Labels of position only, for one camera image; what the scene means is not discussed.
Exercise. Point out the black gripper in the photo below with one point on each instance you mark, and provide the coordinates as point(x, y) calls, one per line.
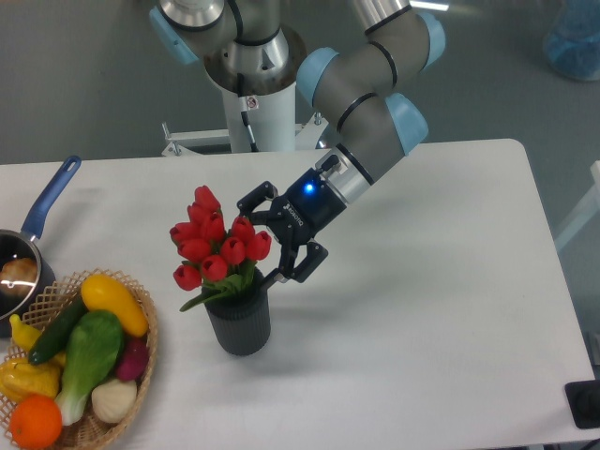
point(295, 217)

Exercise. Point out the red tulip bouquet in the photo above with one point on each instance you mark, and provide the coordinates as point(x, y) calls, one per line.
point(219, 261)

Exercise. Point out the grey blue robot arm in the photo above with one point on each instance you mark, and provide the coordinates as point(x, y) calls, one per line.
point(357, 93)

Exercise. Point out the dark grey ribbed vase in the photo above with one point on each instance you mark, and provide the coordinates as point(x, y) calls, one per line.
point(242, 324)

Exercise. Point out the yellow squash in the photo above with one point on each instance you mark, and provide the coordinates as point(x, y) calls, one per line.
point(101, 292)

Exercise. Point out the purple red onion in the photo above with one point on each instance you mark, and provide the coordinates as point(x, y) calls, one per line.
point(133, 362)

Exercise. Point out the green bok choy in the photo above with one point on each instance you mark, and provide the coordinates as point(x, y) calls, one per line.
point(92, 350)

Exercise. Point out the white garlic bulb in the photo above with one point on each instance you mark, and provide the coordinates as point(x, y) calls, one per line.
point(112, 400)

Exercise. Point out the green cucumber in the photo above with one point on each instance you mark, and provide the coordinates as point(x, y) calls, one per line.
point(54, 338)

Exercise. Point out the brown bread roll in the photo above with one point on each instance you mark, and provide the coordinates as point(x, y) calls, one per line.
point(18, 277)

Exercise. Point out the yellow bell pepper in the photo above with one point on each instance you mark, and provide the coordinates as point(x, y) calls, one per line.
point(20, 379)

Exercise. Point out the orange fruit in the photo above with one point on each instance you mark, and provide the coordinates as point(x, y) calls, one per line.
point(36, 422)

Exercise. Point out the black device at edge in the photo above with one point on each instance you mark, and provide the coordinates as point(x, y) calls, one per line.
point(583, 400)

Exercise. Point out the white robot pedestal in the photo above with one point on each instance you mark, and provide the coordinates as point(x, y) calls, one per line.
point(258, 91)

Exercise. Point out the blue handled saucepan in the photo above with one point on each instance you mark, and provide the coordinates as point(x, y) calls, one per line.
point(24, 243)

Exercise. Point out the white frame at right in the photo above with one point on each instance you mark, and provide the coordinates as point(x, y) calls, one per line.
point(584, 210)

